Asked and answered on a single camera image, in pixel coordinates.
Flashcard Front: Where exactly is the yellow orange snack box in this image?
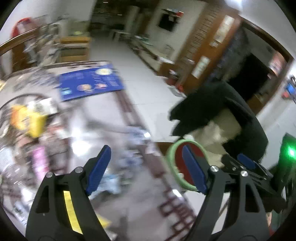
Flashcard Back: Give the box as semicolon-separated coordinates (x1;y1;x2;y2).
10;104;48;138

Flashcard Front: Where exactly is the yellow plastic bag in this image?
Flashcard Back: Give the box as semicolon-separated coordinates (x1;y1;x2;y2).
63;191;111;234

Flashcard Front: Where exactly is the checkered beige chair cushion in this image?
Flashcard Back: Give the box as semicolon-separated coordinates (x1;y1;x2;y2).
190;109;241;168

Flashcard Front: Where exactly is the wall mounted black television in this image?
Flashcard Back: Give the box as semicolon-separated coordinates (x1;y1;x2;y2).
158;14;178;32

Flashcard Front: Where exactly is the pink crumpled wrapper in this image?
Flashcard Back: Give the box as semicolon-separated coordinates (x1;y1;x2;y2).
32;146;50;181

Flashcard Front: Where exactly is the low tv cabinet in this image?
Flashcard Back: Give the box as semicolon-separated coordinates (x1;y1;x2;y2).
129;36;174;77

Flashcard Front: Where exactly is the green rimmed red trash bin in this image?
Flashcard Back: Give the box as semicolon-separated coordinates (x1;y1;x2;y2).
166;139;210;194

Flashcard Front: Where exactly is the blue flat gift box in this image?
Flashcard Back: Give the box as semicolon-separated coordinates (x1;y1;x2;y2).
59;64;124;101

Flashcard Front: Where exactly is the black jacket on chair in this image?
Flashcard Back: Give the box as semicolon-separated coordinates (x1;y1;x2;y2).
169;81;268;163

